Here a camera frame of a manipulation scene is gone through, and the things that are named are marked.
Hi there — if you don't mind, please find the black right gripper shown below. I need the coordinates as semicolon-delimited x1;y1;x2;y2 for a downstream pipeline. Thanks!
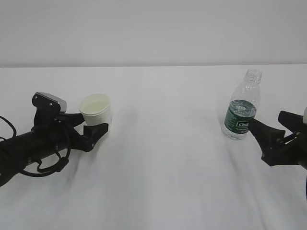
248;111;307;170

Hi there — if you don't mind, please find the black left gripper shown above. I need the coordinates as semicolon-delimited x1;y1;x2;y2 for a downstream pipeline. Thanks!
31;113;108;162

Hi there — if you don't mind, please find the white paper cup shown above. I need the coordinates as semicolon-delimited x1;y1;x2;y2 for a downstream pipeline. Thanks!
79;93;113;139

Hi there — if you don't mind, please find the clear water bottle green label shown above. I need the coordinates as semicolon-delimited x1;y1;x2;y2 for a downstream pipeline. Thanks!
222;69;262;140

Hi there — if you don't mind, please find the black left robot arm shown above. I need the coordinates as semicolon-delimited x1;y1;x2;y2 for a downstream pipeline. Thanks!
0;113;109;185

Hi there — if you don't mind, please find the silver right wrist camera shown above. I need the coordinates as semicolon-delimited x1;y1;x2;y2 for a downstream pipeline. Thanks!
302;108;307;125

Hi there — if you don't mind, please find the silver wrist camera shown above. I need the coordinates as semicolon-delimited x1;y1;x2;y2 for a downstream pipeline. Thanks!
32;92;67;128
302;108;307;125

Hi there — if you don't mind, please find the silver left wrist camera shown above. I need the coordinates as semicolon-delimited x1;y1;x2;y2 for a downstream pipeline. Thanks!
32;92;67;128

